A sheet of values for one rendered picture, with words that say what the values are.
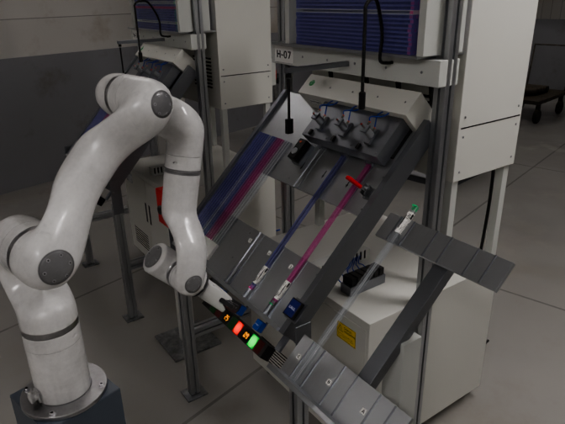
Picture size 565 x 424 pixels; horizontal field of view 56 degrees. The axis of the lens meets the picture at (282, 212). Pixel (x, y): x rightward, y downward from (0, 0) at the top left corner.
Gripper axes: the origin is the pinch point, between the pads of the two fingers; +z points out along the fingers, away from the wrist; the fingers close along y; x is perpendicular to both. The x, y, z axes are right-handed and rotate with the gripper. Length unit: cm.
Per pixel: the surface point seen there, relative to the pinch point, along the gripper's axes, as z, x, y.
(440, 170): 13, 65, 25
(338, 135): -4, 59, -1
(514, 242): 219, 125, -54
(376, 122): -5, 66, 11
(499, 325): 157, 60, -4
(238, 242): 2.6, 16.0, -18.5
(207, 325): 38, -17, -49
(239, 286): 2.7, 5.1, -5.8
